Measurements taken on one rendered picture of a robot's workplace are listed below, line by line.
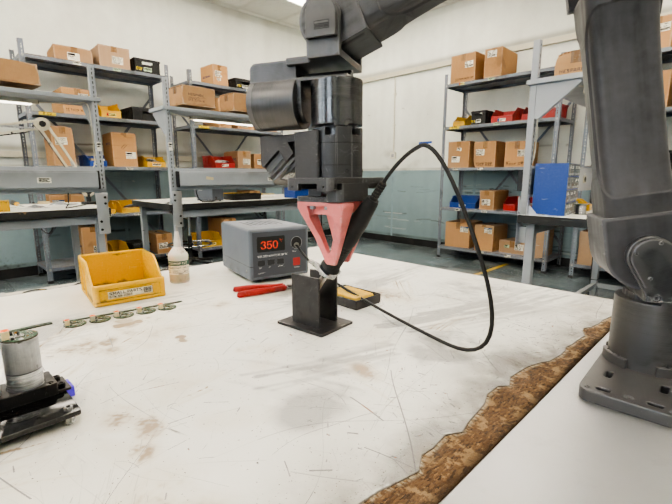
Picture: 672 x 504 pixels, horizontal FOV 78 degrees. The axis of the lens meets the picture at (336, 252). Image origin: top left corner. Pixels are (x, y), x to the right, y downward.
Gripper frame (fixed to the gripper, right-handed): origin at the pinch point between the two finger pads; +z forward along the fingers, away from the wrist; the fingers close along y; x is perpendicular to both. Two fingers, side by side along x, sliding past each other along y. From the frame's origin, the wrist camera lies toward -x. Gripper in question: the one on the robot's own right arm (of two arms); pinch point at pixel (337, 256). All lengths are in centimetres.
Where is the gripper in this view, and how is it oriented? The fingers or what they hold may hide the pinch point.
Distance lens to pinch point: 48.8
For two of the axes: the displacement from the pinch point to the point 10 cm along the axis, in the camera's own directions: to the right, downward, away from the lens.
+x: 7.8, 1.1, -6.2
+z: 0.1, 9.8, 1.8
